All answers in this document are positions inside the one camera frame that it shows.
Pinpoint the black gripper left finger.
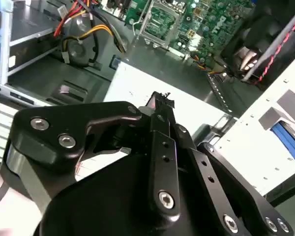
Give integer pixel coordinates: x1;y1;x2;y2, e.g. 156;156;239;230
0;91;182;219

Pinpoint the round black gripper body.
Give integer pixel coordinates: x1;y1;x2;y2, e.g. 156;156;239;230
39;118;224;236

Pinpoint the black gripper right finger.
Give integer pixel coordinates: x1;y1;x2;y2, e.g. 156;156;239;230
166;94;295;236

